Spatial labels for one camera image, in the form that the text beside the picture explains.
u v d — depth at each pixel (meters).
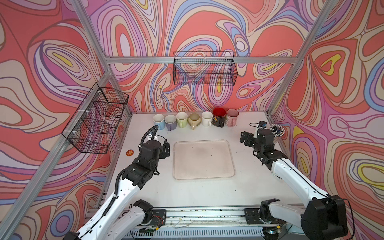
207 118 1.04
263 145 0.62
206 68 0.96
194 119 1.05
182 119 1.04
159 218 0.72
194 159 0.94
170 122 1.06
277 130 0.88
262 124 0.72
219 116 1.04
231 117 1.03
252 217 0.73
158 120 1.04
